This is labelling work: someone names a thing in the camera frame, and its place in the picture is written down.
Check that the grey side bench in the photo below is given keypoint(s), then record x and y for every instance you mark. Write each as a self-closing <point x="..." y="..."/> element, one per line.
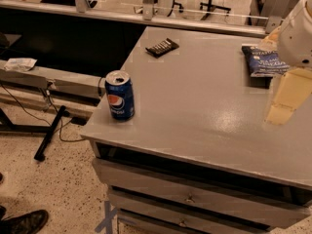
<point x="80" y="93"/>

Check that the blue Pepsi can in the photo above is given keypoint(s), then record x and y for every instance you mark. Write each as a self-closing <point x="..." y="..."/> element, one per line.
<point x="120" y="95"/>

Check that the grey drawer cabinet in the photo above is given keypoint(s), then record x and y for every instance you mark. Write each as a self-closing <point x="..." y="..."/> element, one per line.
<point x="198" y="157"/>

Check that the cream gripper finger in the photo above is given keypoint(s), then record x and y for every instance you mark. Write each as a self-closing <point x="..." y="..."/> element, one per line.
<point x="269" y="43"/>
<point x="294" y="87"/>

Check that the blue chip bag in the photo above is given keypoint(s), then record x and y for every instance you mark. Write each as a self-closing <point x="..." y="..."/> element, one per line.
<point x="263" y="63"/>

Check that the white wipes pack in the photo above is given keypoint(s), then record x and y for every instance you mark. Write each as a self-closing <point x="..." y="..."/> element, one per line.
<point x="20" y="64"/>

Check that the black metal stand leg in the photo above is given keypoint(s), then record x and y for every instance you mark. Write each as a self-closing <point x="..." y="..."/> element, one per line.
<point x="39" y="156"/>

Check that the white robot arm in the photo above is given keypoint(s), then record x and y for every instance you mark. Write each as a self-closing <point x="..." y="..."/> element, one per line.
<point x="293" y="43"/>

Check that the black shoe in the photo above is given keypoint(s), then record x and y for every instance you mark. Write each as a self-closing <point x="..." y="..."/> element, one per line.
<point x="30" y="223"/>

